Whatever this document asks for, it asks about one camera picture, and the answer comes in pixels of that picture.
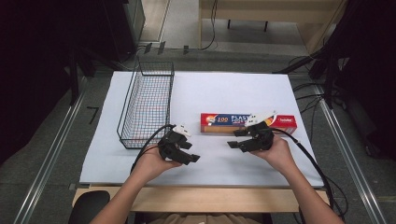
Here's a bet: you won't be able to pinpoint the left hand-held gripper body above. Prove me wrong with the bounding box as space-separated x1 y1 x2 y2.
158 124 192 163

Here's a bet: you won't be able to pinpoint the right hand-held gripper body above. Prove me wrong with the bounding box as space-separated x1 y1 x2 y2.
244 109 278 153

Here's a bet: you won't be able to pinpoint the red and blue long box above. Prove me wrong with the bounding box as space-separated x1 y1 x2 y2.
200 112 299 135

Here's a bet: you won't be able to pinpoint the black wire basket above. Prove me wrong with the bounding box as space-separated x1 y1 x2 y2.
116 61 176 150

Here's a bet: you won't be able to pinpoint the person's left hand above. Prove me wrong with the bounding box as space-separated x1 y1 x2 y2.
130 147 183 185

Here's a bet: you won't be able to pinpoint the person's right hand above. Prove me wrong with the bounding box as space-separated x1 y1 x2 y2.
249 135 299 175

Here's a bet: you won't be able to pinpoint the light wooden table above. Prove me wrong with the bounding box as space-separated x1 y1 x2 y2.
72 186 331 215

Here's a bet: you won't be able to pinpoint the black stand leg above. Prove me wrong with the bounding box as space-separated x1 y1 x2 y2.
272 46 332 76

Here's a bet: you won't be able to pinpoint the black chair part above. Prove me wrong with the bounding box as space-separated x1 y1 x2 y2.
67 189 112 224

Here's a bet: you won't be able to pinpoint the dark cabinet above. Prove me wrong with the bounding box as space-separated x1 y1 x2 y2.
102 0 147 62

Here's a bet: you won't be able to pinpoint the dark curtain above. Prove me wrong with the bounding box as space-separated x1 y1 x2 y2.
0 0 108 166
323 0 396 160

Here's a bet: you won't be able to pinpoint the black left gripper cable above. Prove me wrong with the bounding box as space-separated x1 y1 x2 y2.
129 123 176 175

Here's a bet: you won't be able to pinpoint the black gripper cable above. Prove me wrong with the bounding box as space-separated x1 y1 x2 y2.
129 123 176 175
273 128 348 222

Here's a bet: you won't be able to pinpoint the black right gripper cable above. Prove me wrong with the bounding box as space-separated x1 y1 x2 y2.
273 128 348 222

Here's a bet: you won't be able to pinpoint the black floor cables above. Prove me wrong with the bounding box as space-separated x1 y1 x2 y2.
291 81 326 143

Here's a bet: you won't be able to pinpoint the metal floor rail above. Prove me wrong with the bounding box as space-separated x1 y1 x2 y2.
313 83 389 224
12 77 88 224

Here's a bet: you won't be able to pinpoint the black hanging cable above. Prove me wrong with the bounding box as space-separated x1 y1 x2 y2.
199 0 219 51

